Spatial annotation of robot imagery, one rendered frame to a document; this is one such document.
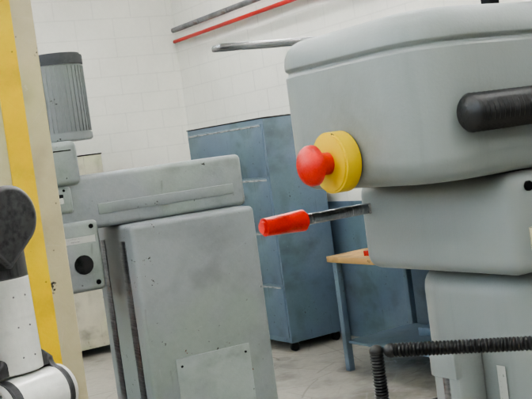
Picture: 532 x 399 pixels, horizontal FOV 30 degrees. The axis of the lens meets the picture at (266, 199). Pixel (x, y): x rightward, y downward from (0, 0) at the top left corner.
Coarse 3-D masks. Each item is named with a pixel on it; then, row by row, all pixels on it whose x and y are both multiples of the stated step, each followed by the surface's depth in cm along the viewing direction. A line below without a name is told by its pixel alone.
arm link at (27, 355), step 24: (0, 288) 147; (24, 288) 150; (0, 312) 147; (24, 312) 149; (0, 336) 147; (24, 336) 149; (0, 360) 147; (24, 360) 148; (48, 360) 153; (0, 384) 145; (72, 384) 152
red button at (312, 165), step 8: (304, 152) 95; (312, 152) 94; (320, 152) 94; (328, 152) 96; (304, 160) 95; (312, 160) 94; (320, 160) 94; (328, 160) 95; (304, 168) 95; (312, 168) 94; (320, 168) 94; (328, 168) 95; (304, 176) 95; (312, 176) 94; (320, 176) 94; (312, 184) 95
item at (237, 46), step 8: (256, 40) 106; (264, 40) 106; (272, 40) 107; (280, 40) 107; (288, 40) 108; (296, 40) 108; (216, 48) 104; (224, 48) 104; (232, 48) 104; (240, 48) 105; (248, 48) 106; (256, 48) 107
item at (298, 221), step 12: (360, 204) 111; (276, 216) 105; (288, 216) 105; (300, 216) 106; (312, 216) 107; (324, 216) 108; (336, 216) 109; (348, 216) 110; (264, 228) 104; (276, 228) 104; (288, 228) 105; (300, 228) 106
